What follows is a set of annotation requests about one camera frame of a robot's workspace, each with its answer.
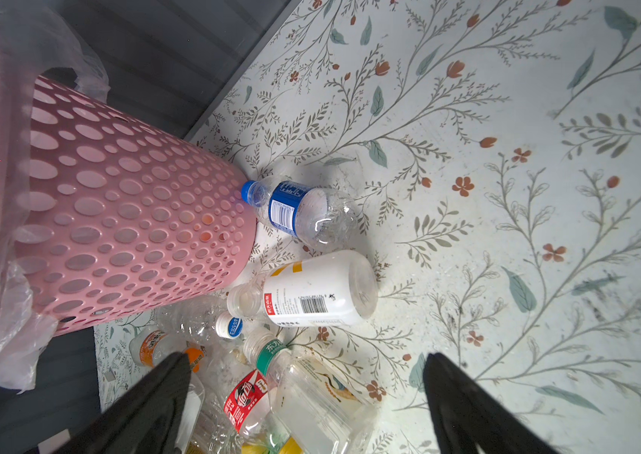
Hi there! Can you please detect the orange label clear bottle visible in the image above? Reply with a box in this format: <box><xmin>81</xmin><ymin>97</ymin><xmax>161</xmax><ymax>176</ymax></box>
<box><xmin>128</xmin><ymin>327</ymin><xmax>205</xmax><ymax>374</ymax></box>

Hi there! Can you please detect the clear bottle green cap ring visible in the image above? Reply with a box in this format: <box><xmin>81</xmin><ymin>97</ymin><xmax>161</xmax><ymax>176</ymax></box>
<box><xmin>242</xmin><ymin>331</ymin><xmax>381</xmax><ymax>454</ymax></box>

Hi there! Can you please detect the clear ribbed bottle white cap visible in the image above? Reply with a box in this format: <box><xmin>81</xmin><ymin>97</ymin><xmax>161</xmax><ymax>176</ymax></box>
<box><xmin>155</xmin><ymin>295</ymin><xmax>244</xmax><ymax>344</ymax></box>

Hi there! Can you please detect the blue label clear bottle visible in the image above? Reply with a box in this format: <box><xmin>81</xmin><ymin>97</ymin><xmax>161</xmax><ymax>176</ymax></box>
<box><xmin>241</xmin><ymin>176</ymin><xmax>359</xmax><ymax>253</ymax></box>

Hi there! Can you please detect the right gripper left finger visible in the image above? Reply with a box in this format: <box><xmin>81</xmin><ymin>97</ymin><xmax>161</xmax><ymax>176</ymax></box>
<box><xmin>56</xmin><ymin>352</ymin><xmax>190</xmax><ymax>453</ymax></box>

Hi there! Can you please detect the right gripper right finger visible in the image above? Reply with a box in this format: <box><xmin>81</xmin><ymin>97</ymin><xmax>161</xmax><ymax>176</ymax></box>
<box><xmin>423</xmin><ymin>353</ymin><xmax>554</xmax><ymax>453</ymax></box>

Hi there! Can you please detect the red label clear bottle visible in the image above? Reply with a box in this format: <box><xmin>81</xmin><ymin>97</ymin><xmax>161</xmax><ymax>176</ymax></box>
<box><xmin>192</xmin><ymin>369</ymin><xmax>272</xmax><ymax>453</ymax></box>

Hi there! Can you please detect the pink perforated plastic bin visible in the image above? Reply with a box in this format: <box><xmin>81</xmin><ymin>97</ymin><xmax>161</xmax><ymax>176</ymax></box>
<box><xmin>0</xmin><ymin>30</ymin><xmax>259</xmax><ymax>337</ymax></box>

